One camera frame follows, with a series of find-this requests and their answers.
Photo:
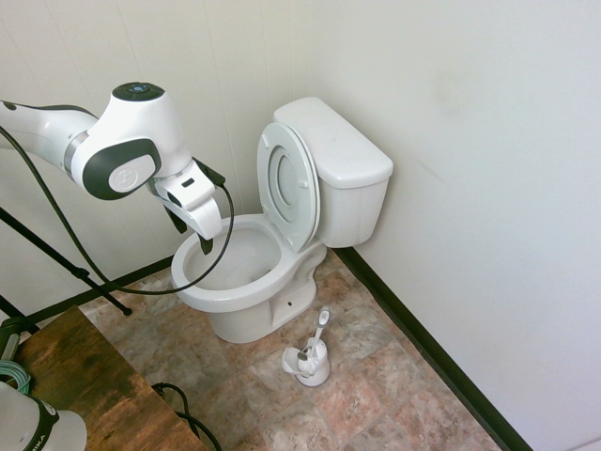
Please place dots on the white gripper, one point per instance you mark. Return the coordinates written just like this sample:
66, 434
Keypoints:
197, 202

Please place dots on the white toilet brush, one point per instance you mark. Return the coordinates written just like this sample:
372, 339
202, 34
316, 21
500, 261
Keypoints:
321, 324

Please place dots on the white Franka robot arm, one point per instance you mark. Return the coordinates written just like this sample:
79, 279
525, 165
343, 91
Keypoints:
136, 122

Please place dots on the black baseboard beside toilet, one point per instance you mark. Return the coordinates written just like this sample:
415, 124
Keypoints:
136, 272

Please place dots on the white toilet bowl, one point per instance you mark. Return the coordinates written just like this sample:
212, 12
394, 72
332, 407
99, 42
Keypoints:
235, 300

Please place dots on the white toilet seat with lid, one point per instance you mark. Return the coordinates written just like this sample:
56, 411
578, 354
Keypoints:
286, 174

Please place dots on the white toilet tank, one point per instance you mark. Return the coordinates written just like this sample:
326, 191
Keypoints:
352, 211

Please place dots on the white toilet tank lid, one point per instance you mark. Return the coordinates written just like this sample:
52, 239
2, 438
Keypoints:
338, 141

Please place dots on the white toilet brush holder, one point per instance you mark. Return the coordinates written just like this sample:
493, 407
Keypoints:
314, 378

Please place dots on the black baseboard behind toilet tank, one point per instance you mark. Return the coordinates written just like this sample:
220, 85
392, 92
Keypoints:
422, 329

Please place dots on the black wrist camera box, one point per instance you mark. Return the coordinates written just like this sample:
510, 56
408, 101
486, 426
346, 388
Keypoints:
211, 173

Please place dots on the black camera tripod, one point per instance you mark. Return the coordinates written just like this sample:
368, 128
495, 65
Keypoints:
81, 272

